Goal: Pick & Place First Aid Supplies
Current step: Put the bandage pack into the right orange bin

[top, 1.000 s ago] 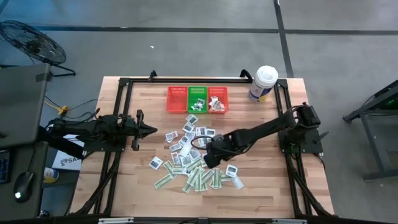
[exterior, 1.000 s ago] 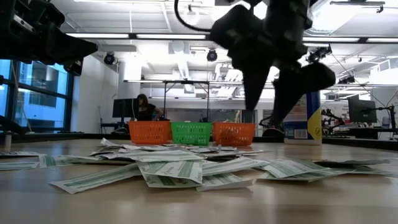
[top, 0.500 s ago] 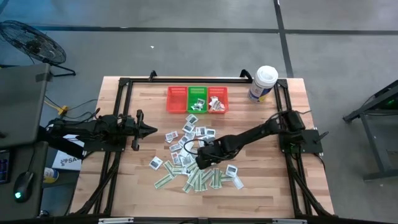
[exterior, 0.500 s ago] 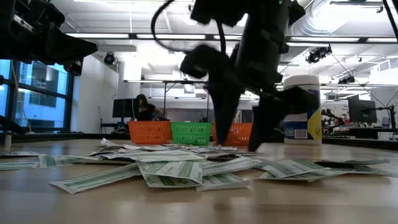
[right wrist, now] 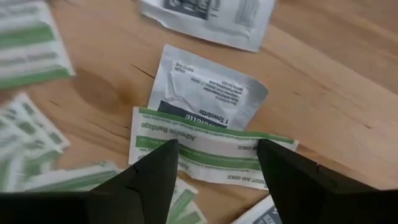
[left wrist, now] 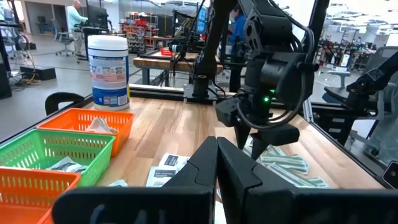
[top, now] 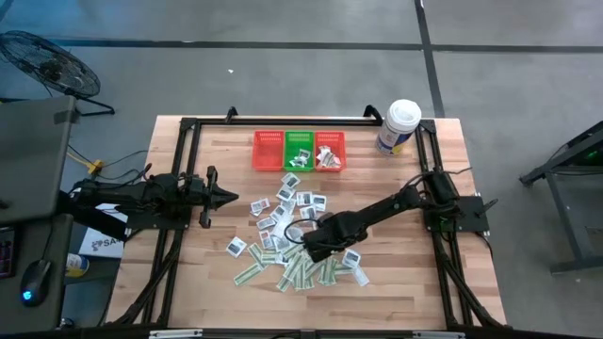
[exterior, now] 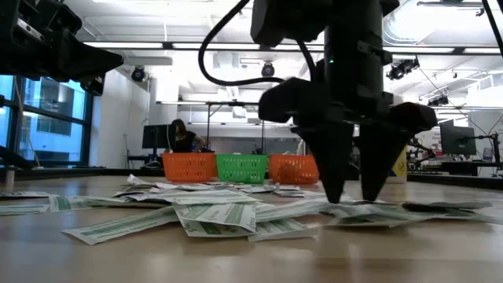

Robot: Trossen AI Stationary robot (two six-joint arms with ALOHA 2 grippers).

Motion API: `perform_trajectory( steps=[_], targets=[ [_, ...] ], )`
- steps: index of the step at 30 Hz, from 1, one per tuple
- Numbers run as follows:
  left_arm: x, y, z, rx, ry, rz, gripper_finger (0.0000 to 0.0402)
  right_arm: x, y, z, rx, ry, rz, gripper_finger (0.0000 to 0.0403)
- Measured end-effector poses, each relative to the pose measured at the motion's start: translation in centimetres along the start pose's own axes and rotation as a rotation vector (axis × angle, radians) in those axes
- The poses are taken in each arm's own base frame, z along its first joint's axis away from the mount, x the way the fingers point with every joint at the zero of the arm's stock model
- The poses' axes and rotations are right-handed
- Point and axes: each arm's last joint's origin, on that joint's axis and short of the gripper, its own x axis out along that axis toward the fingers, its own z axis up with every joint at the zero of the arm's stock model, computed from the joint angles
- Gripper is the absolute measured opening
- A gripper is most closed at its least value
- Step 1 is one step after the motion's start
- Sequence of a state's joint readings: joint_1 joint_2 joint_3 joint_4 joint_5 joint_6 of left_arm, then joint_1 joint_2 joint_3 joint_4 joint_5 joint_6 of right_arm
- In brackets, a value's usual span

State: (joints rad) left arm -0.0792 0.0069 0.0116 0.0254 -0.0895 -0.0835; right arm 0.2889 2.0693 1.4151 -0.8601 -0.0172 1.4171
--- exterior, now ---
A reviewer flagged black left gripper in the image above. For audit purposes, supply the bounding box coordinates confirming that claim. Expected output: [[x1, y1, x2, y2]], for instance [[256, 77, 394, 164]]
[[0, 0, 125, 96]]

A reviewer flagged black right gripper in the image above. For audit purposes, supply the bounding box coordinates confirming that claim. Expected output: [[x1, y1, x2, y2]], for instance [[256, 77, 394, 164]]
[[259, 39, 438, 204]]

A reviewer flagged white wipes canister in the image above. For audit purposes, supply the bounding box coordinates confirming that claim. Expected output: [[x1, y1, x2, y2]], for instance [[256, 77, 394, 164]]
[[387, 144, 408, 184]]

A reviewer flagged black ceiling spotlight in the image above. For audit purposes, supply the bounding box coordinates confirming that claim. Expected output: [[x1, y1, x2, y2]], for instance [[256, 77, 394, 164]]
[[130, 65, 148, 83], [260, 61, 277, 79], [387, 57, 421, 82]]

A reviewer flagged orange plastic basket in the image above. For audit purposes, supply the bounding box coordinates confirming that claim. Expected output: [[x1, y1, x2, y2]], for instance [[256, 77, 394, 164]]
[[268, 153, 321, 186], [162, 152, 218, 183]]

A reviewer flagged large room window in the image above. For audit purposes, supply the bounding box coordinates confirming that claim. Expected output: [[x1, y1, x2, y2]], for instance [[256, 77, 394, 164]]
[[0, 74, 94, 166]]

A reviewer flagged black computer monitor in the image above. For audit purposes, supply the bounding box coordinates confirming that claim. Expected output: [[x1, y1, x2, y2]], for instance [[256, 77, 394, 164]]
[[141, 123, 176, 150], [439, 119, 478, 156]]

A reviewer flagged green plastic basket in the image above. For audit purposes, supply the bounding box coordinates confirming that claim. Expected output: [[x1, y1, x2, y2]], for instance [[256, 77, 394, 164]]
[[215, 153, 270, 186]]

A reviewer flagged person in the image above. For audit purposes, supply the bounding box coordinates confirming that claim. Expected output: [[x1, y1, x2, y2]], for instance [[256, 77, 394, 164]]
[[167, 119, 208, 154]]

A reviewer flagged white square pad packet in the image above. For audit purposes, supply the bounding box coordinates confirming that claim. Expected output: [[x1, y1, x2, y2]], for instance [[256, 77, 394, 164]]
[[125, 174, 158, 189], [0, 190, 51, 199]]

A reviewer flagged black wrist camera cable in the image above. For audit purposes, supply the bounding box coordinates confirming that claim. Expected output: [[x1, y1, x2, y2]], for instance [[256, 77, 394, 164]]
[[197, 0, 327, 87]]

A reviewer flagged black aluminium rig frame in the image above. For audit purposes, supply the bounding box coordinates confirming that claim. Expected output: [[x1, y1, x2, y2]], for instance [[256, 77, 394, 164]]
[[0, 167, 503, 190]]

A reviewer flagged black background rig frame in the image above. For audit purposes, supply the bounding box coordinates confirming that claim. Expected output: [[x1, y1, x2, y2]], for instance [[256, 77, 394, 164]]
[[204, 101, 266, 155]]

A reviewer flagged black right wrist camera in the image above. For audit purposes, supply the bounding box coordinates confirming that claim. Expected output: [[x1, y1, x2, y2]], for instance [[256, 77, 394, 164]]
[[250, 0, 328, 47]]

